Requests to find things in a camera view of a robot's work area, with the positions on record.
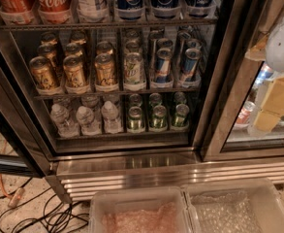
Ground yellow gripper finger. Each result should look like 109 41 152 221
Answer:
257 76 284 117
247 110 279 137

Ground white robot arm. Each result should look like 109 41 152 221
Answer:
245 17 284 138

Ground fridge glass door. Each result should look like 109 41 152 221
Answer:
193 0 284 161

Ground right green can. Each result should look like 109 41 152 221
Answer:
172 104 190 129

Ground right Red Bull can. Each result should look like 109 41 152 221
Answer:
178 48 202 87

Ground red bull can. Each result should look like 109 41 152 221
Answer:
178 48 202 87
150 48 173 88

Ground middle green can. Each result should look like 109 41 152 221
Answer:
149 105 168 132

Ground left Red Bull can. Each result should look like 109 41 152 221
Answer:
150 48 173 88

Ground left green can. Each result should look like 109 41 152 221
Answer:
127 106 145 133

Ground green white soda can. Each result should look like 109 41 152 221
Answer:
123 52 146 91

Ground left Pepsi can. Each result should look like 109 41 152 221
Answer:
116 0 142 20

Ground second row right orange can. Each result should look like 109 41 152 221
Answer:
96 41 114 55

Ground second row orange can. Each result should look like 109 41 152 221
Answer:
65 43 85 58
96 41 114 55
37 44 62 77

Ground second row middle orange can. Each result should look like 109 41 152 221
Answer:
65 43 85 58

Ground white label can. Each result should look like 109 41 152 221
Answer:
78 0 108 22

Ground second row left orange can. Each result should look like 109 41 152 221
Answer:
37 44 62 77

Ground right Coca-Cola can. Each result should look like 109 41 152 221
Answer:
38 0 72 24

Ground coca-cola can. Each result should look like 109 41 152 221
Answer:
0 0 36 25
38 0 72 24

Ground left Coca-Cola can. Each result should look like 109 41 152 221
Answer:
0 0 36 25

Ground right clear plastic bin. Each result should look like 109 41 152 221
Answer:
183 179 284 233

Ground clear plastic bin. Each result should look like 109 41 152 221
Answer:
88 186 193 233
183 179 284 233

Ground left clear plastic bin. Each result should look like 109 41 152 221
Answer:
88 186 193 233

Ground right water bottle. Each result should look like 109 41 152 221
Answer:
101 101 123 134

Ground water bottle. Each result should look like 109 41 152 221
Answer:
76 106 101 136
50 104 79 138
101 101 123 134

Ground middle water bottle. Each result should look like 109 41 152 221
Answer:
76 106 101 136

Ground left water bottle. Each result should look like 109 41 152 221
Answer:
50 104 79 138

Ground black floor cables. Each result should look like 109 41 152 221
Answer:
0 175 91 233

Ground orange cable with plug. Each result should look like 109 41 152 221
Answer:
0 141 26 209

